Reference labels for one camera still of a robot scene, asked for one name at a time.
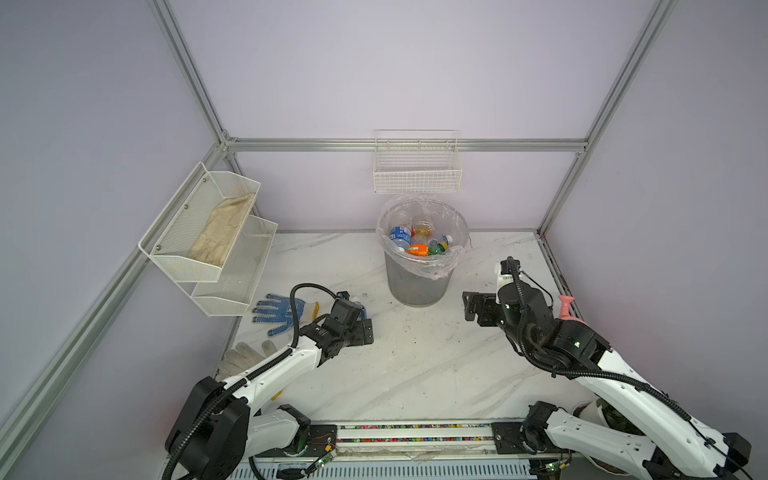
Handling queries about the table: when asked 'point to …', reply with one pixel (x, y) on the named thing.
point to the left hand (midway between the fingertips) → (354, 331)
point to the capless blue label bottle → (401, 235)
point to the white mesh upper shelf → (195, 231)
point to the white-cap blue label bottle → (362, 317)
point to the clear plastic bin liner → (445, 219)
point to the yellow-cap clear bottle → (421, 234)
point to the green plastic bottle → (436, 248)
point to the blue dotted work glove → (280, 309)
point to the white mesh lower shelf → (231, 295)
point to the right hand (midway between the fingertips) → (477, 294)
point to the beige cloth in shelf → (217, 233)
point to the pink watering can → (564, 311)
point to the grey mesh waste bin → (423, 281)
